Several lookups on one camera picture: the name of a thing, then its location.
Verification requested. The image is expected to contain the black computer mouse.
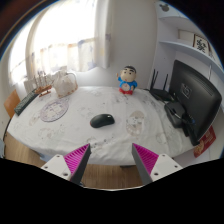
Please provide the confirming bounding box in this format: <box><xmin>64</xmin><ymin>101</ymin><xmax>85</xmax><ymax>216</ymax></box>
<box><xmin>89</xmin><ymin>113</ymin><xmax>116</xmax><ymax>129</ymax></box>

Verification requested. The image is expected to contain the wooden model sailing ship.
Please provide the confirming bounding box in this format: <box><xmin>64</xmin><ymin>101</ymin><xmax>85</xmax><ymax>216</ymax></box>
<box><xmin>32</xmin><ymin>70</ymin><xmax>53</xmax><ymax>98</ymax></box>

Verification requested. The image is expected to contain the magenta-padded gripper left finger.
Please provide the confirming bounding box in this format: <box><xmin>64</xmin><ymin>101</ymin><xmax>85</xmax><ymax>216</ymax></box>
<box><xmin>40</xmin><ymin>143</ymin><xmax>92</xmax><ymax>186</ymax></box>

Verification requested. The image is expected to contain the white star-print curtain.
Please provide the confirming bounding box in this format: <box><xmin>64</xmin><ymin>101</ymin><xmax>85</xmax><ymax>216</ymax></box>
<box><xmin>8</xmin><ymin>0</ymin><xmax>113</xmax><ymax>84</ymax></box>

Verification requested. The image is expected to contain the white wall shelf unit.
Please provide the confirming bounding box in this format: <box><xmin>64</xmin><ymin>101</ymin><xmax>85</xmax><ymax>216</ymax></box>
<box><xmin>154</xmin><ymin>1</ymin><xmax>224</xmax><ymax>81</ymax></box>

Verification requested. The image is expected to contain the round printed mouse pad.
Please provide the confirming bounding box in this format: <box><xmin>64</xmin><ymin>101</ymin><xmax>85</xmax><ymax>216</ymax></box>
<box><xmin>39</xmin><ymin>98</ymin><xmax>70</xmax><ymax>123</ymax></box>

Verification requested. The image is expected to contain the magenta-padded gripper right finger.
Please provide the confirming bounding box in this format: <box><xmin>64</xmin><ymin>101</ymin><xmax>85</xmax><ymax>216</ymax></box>
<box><xmin>131</xmin><ymin>143</ymin><xmax>184</xmax><ymax>186</ymax></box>

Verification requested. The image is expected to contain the white lace-covered jug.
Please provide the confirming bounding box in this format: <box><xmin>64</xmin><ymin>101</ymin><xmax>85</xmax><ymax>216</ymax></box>
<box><xmin>53</xmin><ymin>69</ymin><xmax>79</xmax><ymax>99</ymax></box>

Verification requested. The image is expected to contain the black keyboard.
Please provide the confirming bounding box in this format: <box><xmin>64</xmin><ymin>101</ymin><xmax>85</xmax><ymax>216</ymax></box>
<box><xmin>13</xmin><ymin>90</ymin><xmax>39</xmax><ymax>117</ymax></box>

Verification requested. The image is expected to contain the white printed tablecloth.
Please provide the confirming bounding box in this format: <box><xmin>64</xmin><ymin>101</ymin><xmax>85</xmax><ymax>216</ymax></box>
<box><xmin>6</xmin><ymin>85</ymin><xmax>201</xmax><ymax>167</ymax></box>

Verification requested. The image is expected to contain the black computer monitor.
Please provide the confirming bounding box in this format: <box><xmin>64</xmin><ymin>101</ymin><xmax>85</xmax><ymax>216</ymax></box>
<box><xmin>168</xmin><ymin>59</ymin><xmax>223</xmax><ymax>147</ymax></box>

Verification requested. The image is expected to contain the red packet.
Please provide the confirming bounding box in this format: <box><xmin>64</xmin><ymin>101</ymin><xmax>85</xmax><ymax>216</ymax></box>
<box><xmin>193</xmin><ymin>125</ymin><xmax>217</xmax><ymax>159</ymax></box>

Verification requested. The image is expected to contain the black box under monitor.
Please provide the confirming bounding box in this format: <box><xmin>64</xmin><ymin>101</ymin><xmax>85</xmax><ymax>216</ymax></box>
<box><xmin>164</xmin><ymin>100</ymin><xmax>189</xmax><ymax>129</ymax></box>

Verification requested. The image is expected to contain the black router with antennas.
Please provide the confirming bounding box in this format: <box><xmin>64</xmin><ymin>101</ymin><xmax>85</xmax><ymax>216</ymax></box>
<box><xmin>148</xmin><ymin>68</ymin><xmax>175</xmax><ymax>102</ymax></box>

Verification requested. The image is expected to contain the cartoon boy figurine clock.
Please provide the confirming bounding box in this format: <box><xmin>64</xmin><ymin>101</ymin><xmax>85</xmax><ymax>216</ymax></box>
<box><xmin>115</xmin><ymin>65</ymin><xmax>139</xmax><ymax>96</ymax></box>

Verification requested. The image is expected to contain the wooden chair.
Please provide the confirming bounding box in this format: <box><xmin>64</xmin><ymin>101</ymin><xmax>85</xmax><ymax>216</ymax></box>
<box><xmin>3</xmin><ymin>89</ymin><xmax>22</xmax><ymax>120</ymax></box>

